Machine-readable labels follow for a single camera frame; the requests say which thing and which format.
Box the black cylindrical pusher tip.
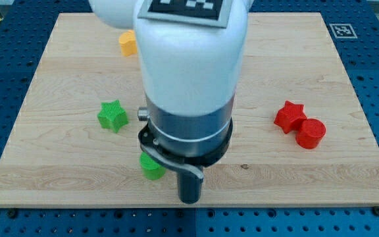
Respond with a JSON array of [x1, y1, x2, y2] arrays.
[[177, 172, 203, 203]]

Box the grey black tool flange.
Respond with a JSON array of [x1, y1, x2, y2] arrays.
[[138, 93, 234, 180]]

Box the green cylinder block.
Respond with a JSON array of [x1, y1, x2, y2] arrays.
[[139, 152, 166, 180]]

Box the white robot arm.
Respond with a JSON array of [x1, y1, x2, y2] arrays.
[[89, 0, 252, 203]]

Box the fiducial tag on arm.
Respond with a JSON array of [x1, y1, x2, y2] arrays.
[[138, 0, 232, 28]]

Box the green star block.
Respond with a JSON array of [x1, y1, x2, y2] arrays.
[[97, 100, 128, 133]]

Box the red star block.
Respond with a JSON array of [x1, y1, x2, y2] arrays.
[[274, 100, 307, 134]]

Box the wooden board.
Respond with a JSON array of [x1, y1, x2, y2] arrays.
[[0, 13, 379, 209]]

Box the yellow heart block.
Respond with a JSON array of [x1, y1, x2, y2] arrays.
[[118, 30, 138, 57]]

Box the red cylinder block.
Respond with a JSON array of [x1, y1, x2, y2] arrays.
[[295, 118, 326, 149]]

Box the fiducial tag on table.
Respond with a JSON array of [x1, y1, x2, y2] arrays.
[[330, 23, 357, 39]]

